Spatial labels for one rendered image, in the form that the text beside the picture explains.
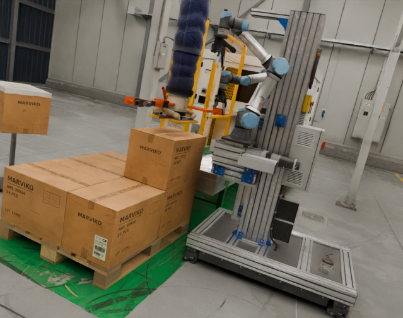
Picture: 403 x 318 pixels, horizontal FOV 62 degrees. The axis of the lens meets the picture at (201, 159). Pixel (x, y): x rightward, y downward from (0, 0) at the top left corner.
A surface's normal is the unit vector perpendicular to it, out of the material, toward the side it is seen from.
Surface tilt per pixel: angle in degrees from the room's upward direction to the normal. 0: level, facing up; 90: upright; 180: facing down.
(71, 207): 90
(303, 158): 90
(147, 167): 90
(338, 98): 90
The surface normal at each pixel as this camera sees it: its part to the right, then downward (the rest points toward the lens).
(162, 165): -0.41, 0.11
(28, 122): 0.70, 0.29
